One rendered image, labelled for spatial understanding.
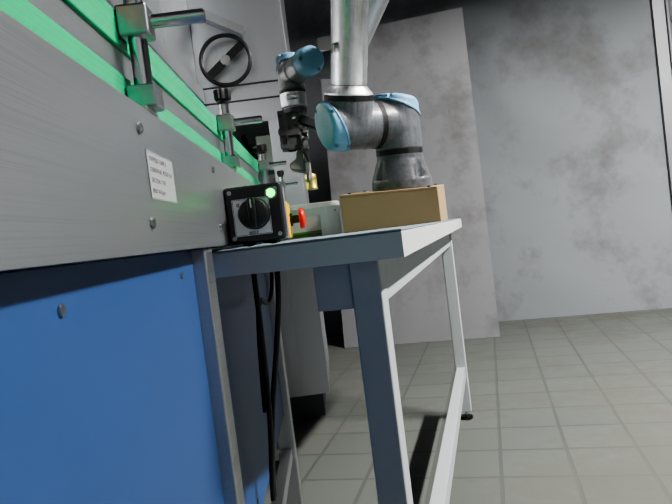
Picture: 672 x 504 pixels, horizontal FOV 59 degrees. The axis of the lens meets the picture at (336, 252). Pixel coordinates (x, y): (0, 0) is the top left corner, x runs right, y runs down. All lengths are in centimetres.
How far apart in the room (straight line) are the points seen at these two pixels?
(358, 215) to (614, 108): 310
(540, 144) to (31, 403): 404
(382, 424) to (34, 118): 59
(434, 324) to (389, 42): 188
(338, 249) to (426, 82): 334
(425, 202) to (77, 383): 111
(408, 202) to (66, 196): 112
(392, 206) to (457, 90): 262
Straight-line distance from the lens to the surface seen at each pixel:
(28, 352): 34
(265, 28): 257
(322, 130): 142
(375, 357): 77
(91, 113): 41
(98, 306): 42
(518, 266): 423
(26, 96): 33
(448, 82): 400
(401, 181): 143
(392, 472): 82
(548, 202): 423
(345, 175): 395
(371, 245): 71
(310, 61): 162
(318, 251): 73
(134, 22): 56
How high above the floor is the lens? 75
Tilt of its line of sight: 2 degrees down
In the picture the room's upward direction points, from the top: 7 degrees counter-clockwise
